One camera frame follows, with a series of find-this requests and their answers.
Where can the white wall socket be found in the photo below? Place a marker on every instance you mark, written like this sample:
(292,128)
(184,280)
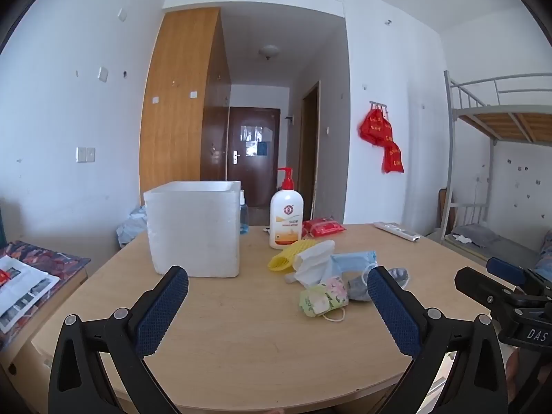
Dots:
(102,74)

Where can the grey bedding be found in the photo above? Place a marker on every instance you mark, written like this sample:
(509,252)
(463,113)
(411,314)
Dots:
(478,233)

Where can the grey sock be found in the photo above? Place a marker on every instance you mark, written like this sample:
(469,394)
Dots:
(358,289)

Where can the wooden door frame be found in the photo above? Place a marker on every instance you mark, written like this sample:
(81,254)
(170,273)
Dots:
(310,159)

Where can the wooden wardrobe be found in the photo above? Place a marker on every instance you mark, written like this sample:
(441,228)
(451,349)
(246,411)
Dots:
(177,116)

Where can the white foam box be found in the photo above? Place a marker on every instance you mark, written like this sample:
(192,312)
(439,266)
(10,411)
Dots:
(194,233)

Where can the ceiling lamp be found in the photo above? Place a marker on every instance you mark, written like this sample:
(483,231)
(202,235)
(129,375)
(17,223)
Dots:
(269,51)

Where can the white lotion pump bottle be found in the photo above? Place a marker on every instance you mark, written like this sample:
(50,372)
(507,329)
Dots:
(285,220)

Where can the printed paper sheet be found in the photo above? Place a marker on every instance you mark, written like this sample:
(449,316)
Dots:
(26,293)

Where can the light blue plastic bag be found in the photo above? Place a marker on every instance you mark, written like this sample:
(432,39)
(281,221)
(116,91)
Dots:
(131,228)

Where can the small blue bottle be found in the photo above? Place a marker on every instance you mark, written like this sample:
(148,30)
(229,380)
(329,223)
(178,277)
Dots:
(244,220)

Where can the wall hook rack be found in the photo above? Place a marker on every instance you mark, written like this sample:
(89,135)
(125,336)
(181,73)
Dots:
(378,104)

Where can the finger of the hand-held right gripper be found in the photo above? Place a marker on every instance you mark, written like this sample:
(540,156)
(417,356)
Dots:
(506,267)
(478,287)

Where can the white remote control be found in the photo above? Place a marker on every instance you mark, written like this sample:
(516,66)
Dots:
(396,230)

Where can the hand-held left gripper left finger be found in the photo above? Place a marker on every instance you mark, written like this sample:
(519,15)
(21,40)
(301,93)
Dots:
(161,310)

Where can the wooden side cabinet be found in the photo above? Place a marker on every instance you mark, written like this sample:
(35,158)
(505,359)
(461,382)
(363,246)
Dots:
(47,323)

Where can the red snack packet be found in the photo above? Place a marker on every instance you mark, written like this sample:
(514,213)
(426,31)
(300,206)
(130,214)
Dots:
(2,277)

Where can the patterned blanket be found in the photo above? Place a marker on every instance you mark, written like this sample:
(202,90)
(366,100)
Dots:
(56,263)

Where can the red wet wipes packet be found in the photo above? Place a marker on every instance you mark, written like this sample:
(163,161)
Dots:
(323,227)

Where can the metal bunk bed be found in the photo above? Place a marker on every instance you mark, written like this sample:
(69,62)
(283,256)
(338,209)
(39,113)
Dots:
(513,123)

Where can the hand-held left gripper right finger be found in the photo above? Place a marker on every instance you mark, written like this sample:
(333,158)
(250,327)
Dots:
(394,315)

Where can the leaning wooden board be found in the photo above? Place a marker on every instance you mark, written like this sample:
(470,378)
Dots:
(444,211)

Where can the dark brown door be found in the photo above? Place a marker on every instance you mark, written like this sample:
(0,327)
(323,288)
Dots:
(258,172)

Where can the small white wall plate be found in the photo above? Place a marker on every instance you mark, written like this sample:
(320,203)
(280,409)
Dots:
(122,15)

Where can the yellow foam net sleeve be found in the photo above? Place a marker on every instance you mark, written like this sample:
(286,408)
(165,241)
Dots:
(282,261)

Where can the red hanging bag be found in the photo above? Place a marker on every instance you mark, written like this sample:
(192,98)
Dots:
(393,159)
(371,127)

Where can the double wall switch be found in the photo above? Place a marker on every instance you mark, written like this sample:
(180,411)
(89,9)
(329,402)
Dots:
(85,155)

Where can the blue face mask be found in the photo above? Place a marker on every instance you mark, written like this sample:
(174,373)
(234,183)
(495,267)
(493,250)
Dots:
(351,261)

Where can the white cloth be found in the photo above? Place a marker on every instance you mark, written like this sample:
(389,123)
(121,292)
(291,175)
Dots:
(312,267)

